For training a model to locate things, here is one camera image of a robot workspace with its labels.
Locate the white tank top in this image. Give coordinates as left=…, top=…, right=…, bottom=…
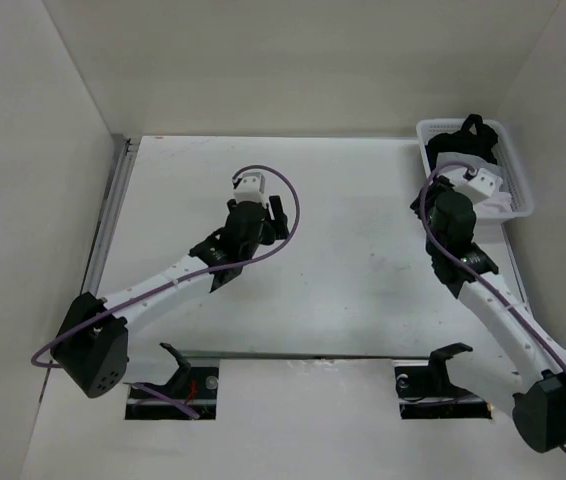
left=437, top=153, right=512, bottom=219

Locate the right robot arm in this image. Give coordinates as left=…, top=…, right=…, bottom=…
left=411, top=176, right=566, bottom=453

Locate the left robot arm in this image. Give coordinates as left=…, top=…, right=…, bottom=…
left=50, top=196, right=290, bottom=399

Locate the black tank top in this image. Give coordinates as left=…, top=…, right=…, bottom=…
left=425, top=114, right=498, bottom=170

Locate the white plastic basket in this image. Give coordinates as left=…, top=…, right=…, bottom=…
left=416, top=118, right=534, bottom=225

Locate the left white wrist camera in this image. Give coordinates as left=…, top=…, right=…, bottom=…
left=233, top=171, right=267, bottom=206

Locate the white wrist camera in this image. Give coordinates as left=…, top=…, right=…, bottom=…
left=233, top=171, right=267, bottom=206
left=465, top=169, right=502, bottom=204

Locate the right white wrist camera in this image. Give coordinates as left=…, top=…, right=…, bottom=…
left=465, top=169, right=502, bottom=204

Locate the aluminium table frame rail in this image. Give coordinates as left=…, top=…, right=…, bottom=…
left=80, top=134, right=142, bottom=294

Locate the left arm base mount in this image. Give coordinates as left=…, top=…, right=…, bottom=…
left=124, top=342, right=220, bottom=421

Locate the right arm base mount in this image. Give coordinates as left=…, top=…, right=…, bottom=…
left=393, top=343, right=492, bottom=420

